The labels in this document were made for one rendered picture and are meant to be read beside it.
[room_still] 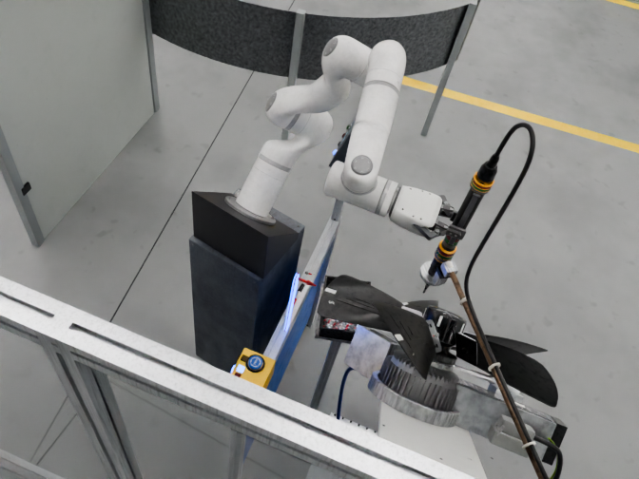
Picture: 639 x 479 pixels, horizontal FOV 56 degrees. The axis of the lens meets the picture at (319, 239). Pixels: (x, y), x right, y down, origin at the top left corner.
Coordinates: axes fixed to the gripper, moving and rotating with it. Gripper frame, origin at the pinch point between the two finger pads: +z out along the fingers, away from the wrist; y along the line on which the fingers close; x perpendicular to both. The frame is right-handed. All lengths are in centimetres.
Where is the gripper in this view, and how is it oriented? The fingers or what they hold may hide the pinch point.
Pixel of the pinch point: (457, 225)
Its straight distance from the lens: 139.0
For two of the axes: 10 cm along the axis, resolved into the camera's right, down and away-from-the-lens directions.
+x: 1.4, -5.9, -8.0
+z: 9.3, 3.6, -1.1
